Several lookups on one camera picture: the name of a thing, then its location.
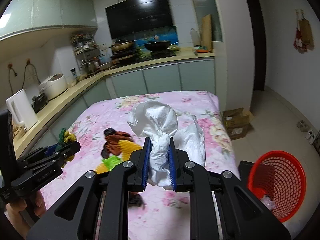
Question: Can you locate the yellow foam net sheet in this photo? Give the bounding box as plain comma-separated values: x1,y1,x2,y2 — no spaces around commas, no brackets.
95,140,142,174

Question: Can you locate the white plastic bag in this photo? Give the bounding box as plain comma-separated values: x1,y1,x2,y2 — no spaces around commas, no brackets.
128,100,206,190

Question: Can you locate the brown and black bag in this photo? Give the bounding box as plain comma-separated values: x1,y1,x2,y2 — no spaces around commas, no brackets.
101,127,133,159

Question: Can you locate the green snack wrapper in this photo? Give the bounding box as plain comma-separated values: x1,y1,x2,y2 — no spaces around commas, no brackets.
102,155,122,171

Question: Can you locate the clear plastic bag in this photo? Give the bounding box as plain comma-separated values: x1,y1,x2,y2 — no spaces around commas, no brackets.
260,194,276,211

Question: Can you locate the person's left hand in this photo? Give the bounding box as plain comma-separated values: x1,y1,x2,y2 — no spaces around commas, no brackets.
6,191,47,239

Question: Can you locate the pink floral quilt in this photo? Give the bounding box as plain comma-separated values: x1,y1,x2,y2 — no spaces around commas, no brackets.
39,90,241,240

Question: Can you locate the white electric kettle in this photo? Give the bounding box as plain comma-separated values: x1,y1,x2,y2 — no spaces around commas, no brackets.
6,89,39,131

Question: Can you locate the cardboard box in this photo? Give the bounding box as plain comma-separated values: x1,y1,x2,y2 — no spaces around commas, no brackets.
222,108,254,140

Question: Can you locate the white rice cooker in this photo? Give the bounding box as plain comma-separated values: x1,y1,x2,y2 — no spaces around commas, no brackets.
39,73,68,101

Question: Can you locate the black wok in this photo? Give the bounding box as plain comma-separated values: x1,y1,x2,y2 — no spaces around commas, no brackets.
144,41,170,52

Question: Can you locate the golden pan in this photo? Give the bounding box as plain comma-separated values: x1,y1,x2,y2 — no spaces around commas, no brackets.
110,41,135,53

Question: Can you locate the metal spice rack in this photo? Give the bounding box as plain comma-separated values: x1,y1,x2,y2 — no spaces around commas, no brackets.
70,33,102,79

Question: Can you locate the white plastic jug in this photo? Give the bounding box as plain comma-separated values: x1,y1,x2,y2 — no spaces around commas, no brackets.
190,28,201,47

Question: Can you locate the red plastic mesh basket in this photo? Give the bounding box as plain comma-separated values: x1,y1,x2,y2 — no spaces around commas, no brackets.
247,150,306,223

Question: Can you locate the wooden cutting board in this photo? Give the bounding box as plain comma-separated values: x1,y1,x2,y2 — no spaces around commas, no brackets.
201,14,213,51

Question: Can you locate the black range hood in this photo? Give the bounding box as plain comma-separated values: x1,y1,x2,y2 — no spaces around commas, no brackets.
105,0,174,39

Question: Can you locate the red hanging ornament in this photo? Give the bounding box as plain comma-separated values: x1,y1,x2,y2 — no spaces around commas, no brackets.
293,10,308,54

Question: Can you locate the brown hanging paper bag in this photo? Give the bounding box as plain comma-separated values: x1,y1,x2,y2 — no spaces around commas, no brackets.
299,10,314,50

